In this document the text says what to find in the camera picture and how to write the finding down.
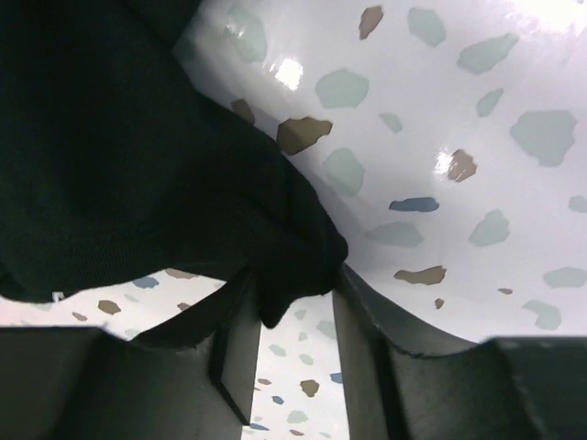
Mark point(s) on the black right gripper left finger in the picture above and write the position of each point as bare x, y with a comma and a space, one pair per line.
191, 377

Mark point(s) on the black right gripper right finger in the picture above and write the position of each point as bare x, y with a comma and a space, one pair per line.
406, 379

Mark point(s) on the black t shirt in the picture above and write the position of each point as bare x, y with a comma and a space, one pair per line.
114, 167

